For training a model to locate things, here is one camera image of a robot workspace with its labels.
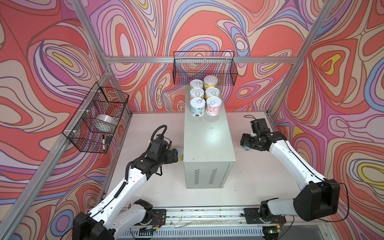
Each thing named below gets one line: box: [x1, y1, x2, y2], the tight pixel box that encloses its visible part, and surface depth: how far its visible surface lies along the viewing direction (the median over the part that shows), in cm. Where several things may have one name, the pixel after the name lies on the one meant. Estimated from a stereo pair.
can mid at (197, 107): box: [190, 97, 206, 118], surface depth 70 cm
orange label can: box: [203, 75, 218, 90], surface depth 78 cm
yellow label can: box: [205, 87, 220, 100], surface depth 75 cm
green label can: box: [189, 79, 204, 90], surface depth 80 cm
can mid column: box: [190, 87, 205, 100], surface depth 75 cm
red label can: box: [206, 96, 222, 116], surface depth 71 cm
